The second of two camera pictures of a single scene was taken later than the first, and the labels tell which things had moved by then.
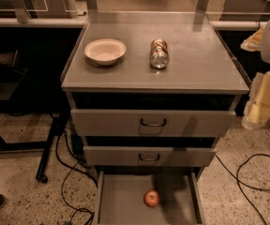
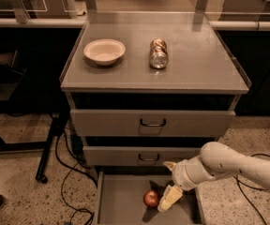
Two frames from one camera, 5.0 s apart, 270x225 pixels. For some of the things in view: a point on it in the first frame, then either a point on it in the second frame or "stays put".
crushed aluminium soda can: [158, 53] stays put
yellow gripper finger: [254, 43] -> [187, 172]
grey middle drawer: [150, 156] stays put
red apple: [151, 198] stays put
